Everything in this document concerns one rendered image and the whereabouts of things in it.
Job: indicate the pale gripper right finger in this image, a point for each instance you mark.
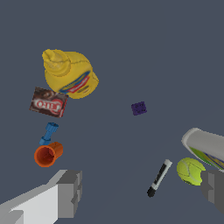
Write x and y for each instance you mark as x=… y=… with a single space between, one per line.
x=214 y=189

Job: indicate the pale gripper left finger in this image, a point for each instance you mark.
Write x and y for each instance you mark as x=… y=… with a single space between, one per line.
x=52 y=198

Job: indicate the yellow-green tennis ball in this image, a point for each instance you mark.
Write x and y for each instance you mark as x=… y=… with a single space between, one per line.
x=189 y=171

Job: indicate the orange plastic cup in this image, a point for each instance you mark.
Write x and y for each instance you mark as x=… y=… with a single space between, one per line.
x=48 y=154

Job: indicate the white bleach cleanser bottle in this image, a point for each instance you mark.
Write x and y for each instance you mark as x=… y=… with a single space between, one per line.
x=205 y=144

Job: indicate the black and white marker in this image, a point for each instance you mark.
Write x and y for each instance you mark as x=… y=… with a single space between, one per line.
x=159 y=178

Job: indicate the blue toy bolt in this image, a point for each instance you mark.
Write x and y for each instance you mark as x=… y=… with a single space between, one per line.
x=49 y=133

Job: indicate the brown Jell-O pudding box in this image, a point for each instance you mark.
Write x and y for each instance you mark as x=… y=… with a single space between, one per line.
x=48 y=102

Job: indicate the small purple block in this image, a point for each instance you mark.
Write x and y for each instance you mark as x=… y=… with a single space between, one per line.
x=138 y=108

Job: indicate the yellow mustard bottle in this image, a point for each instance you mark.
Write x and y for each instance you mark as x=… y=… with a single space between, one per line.
x=71 y=74

